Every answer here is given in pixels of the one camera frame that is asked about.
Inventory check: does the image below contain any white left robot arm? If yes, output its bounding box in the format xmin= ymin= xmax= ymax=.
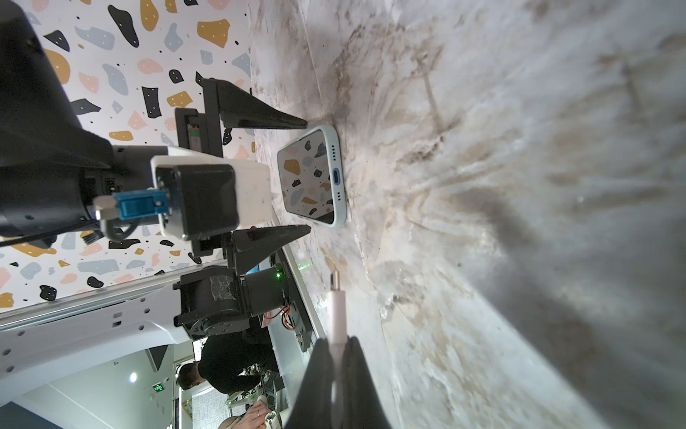
xmin=1 ymin=1 xmax=310 ymax=403

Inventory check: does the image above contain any black phone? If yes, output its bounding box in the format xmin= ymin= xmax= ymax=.
xmin=277 ymin=125 xmax=348 ymax=228

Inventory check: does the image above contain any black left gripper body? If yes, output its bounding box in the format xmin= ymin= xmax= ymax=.
xmin=174 ymin=79 xmax=236 ymax=257

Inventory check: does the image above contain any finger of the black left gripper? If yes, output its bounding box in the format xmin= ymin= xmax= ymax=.
xmin=230 ymin=225 xmax=312 ymax=275
xmin=216 ymin=80 xmax=307 ymax=130

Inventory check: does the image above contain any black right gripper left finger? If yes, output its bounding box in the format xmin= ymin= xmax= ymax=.
xmin=284 ymin=339 xmax=334 ymax=429

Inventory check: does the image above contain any person in dark clothes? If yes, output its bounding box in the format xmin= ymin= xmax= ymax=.
xmin=176 ymin=328 xmax=280 ymax=394

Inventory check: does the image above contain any white charging cable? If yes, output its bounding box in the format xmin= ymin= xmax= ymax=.
xmin=325 ymin=270 xmax=349 ymax=371

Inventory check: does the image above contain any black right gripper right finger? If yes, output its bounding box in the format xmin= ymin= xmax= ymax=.
xmin=341 ymin=337 xmax=391 ymax=429

